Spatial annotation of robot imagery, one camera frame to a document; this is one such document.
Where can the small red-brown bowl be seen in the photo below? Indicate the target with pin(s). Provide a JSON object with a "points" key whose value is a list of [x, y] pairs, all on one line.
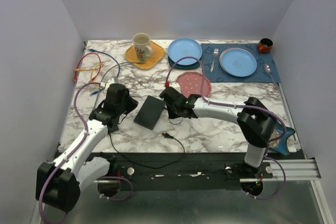
{"points": [[265, 45]]}

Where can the dark grey network switch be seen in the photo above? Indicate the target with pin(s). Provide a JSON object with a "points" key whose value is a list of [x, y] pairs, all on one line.
{"points": [[150, 112]]}

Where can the yellow woven coaster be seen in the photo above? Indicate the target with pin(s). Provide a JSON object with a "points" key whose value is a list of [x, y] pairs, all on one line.
{"points": [[158, 53]]}

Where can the aluminium rail frame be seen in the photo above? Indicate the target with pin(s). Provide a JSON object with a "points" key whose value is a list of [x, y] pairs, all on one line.
{"points": [[183, 171]]}

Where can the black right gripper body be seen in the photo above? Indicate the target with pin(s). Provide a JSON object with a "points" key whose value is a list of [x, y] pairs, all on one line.
{"points": [[172, 112]]}

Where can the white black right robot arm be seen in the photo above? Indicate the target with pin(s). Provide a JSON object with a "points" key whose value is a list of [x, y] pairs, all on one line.
{"points": [[256, 122]]}

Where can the blue cloth placemat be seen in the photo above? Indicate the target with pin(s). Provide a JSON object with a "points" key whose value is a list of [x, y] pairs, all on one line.
{"points": [[219, 75]]}

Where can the dark teal coaster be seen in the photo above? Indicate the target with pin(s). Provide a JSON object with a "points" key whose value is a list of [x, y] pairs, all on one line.
{"points": [[178, 66]]}

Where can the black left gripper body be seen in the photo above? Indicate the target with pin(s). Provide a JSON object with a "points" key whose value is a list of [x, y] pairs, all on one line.
{"points": [[128, 105]]}

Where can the beige floral mug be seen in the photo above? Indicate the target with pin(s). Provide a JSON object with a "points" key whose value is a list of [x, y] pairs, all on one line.
{"points": [[142, 45]]}

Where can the light blue plate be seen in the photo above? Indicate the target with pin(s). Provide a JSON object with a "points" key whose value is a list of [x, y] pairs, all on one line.
{"points": [[186, 48]]}

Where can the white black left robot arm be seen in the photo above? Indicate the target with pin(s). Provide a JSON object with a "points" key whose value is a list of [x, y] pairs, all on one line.
{"points": [[60, 182]]}

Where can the pink dotted plate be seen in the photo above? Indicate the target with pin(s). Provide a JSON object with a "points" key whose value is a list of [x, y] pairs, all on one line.
{"points": [[189, 83]]}

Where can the blue plate on placemat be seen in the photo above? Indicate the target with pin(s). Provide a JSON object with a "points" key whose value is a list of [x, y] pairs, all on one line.
{"points": [[238, 62]]}

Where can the blue star-shaped dish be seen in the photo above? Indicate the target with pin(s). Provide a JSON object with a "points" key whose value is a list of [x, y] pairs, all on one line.
{"points": [[280, 145]]}

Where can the silver spoon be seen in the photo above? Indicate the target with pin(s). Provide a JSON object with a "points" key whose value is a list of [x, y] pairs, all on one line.
{"points": [[268, 71]]}

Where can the silver fork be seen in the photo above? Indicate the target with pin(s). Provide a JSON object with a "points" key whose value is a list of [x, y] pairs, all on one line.
{"points": [[215, 54]]}

